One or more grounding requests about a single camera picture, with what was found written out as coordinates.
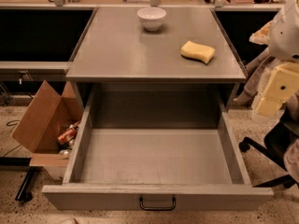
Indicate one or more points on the white ceramic bowl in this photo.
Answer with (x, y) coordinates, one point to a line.
(151, 18)

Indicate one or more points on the silver can in box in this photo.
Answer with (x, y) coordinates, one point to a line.
(65, 153)

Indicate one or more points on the black office chair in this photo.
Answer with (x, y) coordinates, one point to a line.
(275, 145)

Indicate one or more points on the black desk leg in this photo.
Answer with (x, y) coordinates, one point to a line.
(24, 193)

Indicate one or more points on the yellow sponge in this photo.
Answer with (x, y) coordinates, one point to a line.
(197, 52)

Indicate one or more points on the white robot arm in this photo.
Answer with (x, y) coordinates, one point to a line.
(281, 35)

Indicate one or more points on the grey-brown cloth jacket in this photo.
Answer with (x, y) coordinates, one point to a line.
(262, 64)

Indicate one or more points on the red crushed can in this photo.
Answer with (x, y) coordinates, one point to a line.
(68, 135)

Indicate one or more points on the brown cardboard box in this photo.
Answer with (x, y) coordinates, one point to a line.
(47, 116)

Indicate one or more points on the open grey drawer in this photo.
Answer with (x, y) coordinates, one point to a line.
(124, 151)

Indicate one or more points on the black drawer handle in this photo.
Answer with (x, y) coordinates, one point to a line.
(157, 205)

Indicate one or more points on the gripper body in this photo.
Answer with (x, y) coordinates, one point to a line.
(285, 36)

